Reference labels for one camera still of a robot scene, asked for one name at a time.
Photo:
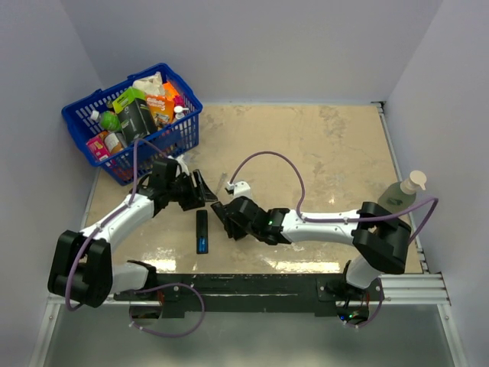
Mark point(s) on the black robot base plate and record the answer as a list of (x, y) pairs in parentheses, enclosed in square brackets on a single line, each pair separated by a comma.
[(324, 295)]

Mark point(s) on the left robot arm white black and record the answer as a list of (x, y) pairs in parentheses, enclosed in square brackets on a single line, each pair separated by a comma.
[(82, 270)]

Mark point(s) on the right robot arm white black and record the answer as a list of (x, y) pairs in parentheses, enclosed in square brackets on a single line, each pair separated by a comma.
[(381, 239)]

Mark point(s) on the green liquid soap pump bottle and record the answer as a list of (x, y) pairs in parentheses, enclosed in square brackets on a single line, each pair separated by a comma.
[(402, 194)]

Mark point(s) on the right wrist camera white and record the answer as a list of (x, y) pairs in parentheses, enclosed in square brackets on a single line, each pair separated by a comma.
[(238, 189)]

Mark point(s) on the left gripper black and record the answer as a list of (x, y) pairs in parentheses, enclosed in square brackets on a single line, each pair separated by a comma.
[(199, 196)]

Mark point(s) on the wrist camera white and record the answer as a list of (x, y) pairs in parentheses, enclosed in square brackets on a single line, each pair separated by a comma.
[(182, 160), (238, 189)]

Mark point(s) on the white pump bottle in basket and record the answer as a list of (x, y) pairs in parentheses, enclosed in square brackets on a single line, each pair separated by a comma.
[(180, 112)]

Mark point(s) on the green bottle white cap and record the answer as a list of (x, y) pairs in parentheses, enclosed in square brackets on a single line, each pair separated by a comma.
[(107, 120)]

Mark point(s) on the blue plastic shopping basket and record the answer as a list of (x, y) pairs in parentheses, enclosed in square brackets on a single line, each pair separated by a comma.
[(137, 158)]

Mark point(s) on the orange pill bottle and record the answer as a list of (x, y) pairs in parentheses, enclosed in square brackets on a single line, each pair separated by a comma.
[(113, 143)]

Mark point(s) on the black remote control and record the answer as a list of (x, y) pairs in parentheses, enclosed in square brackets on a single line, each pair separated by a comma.
[(202, 229)]

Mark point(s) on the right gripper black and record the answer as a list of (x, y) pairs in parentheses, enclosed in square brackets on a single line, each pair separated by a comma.
[(231, 226)]

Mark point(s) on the pink box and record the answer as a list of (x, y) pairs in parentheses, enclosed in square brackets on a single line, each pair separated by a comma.
[(97, 148)]

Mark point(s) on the green black razor box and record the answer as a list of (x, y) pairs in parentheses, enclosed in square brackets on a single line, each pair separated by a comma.
[(134, 115)]

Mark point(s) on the orange Gillette razor pack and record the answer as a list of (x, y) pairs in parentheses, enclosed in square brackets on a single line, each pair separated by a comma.
[(161, 109)]

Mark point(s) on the aluminium frame rail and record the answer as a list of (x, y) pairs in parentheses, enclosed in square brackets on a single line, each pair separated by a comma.
[(405, 289)]

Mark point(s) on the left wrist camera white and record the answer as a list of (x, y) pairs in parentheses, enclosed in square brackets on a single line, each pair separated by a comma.
[(182, 160)]

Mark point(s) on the crumpled beige paper bag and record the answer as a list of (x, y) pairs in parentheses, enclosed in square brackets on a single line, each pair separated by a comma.
[(151, 85)]

